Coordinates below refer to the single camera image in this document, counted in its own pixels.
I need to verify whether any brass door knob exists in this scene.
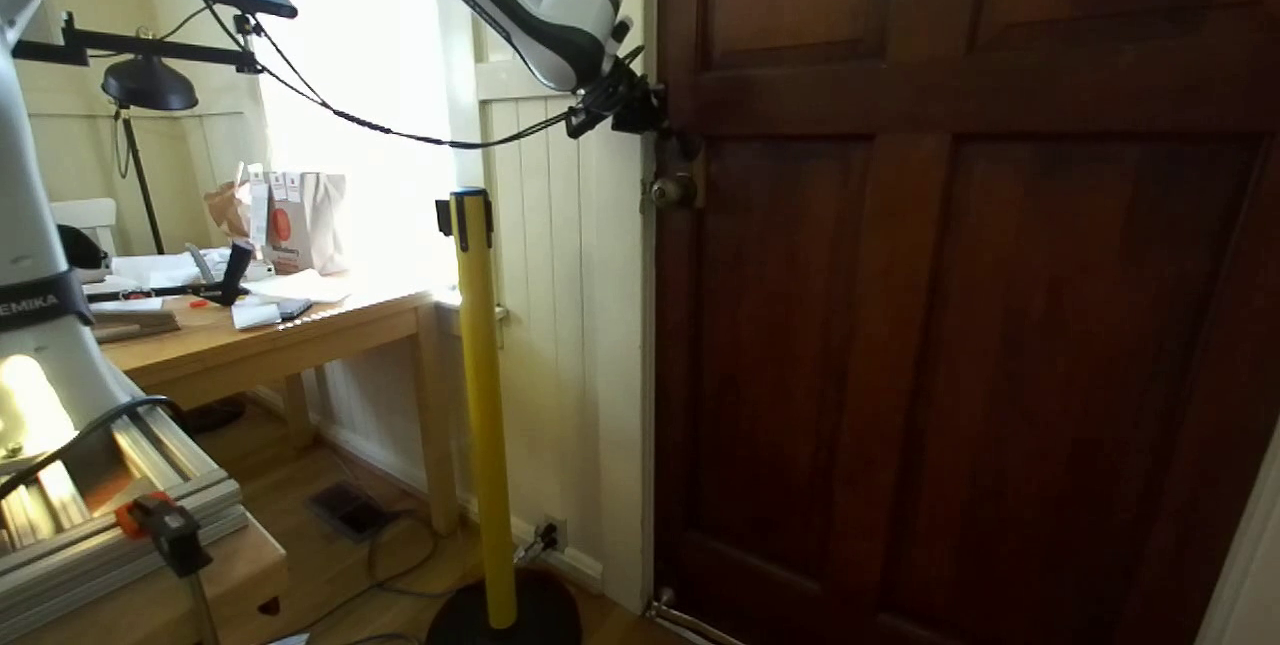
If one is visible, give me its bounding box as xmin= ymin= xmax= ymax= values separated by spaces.
xmin=649 ymin=171 xmax=699 ymax=212

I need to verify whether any dark wooden door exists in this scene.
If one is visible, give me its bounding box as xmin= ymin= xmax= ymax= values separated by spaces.
xmin=653 ymin=0 xmax=1280 ymax=645

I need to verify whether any window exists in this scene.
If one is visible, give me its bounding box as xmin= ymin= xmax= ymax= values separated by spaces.
xmin=232 ymin=0 xmax=477 ymax=288

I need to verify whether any white paper bag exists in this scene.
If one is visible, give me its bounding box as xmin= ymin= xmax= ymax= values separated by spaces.
xmin=264 ymin=170 xmax=349 ymax=276

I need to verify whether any sheet of white paper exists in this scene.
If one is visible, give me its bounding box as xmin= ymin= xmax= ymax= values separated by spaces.
xmin=244 ymin=269 xmax=352 ymax=305

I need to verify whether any wooden table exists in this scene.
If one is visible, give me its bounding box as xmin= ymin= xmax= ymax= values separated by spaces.
xmin=96 ymin=277 xmax=463 ymax=538

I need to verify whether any brown paper bag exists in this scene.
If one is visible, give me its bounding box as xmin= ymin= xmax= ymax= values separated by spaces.
xmin=204 ymin=180 xmax=252 ymax=238

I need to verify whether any black desk lamp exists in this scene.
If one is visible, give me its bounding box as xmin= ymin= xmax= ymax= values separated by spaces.
xmin=100 ymin=55 xmax=200 ymax=257

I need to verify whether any white chair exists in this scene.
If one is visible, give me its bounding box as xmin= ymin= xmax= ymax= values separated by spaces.
xmin=49 ymin=197 xmax=120 ymax=258

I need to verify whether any orange and black clamp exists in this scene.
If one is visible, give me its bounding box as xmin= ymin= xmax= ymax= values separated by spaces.
xmin=114 ymin=492 xmax=214 ymax=579

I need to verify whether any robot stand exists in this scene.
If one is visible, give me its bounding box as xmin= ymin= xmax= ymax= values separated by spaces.
xmin=0 ymin=393 xmax=291 ymax=645

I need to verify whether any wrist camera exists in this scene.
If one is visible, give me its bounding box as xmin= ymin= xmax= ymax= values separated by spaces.
xmin=565 ymin=97 xmax=612 ymax=141

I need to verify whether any yellow stanchion post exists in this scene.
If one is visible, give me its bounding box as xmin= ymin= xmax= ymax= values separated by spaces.
xmin=427 ymin=187 xmax=584 ymax=645

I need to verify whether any black handle tool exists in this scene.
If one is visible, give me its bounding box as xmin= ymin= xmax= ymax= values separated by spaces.
xmin=218 ymin=239 xmax=255 ymax=307

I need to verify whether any black cable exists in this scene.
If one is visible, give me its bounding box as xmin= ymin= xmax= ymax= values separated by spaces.
xmin=0 ymin=395 xmax=187 ymax=503
xmin=270 ymin=513 xmax=546 ymax=645

